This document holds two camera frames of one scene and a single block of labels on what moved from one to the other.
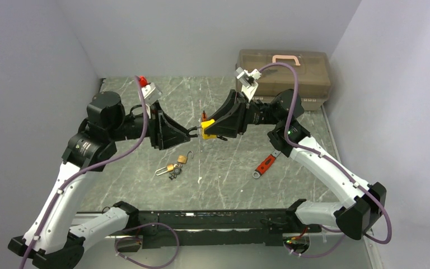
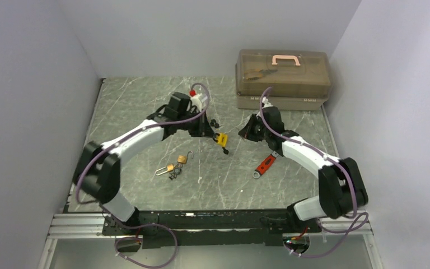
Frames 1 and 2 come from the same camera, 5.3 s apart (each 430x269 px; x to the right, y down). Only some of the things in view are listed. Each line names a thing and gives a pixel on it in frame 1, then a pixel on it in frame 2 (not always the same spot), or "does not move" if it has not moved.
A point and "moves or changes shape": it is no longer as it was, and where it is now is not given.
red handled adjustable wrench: [265, 165] does not move
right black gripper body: [247, 113] -> [255, 131]
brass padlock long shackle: [169, 167] does not move
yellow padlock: [205, 125] moves or changes shape
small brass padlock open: [182, 158] does not move
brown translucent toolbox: [313, 75] does not move
